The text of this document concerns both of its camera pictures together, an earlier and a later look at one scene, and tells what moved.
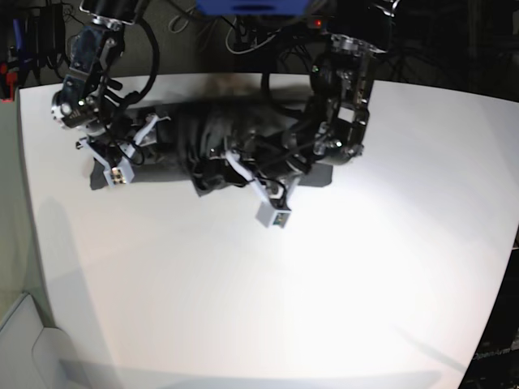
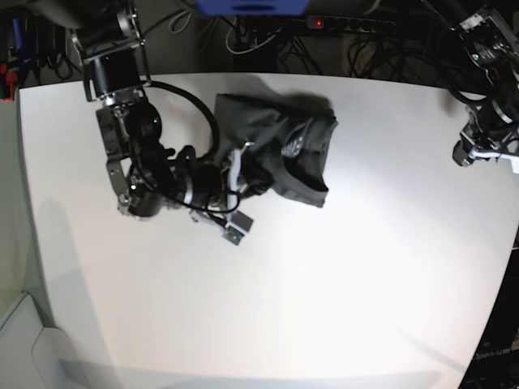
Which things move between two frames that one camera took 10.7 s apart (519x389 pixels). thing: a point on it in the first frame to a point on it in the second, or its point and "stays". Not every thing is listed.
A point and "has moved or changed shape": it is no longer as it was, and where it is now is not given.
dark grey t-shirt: [263, 138] has moved or changed shape
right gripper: [273, 168] to [487, 144]
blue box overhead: [253, 7] stays
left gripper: [124, 143] to [216, 190]
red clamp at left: [11, 79] stays
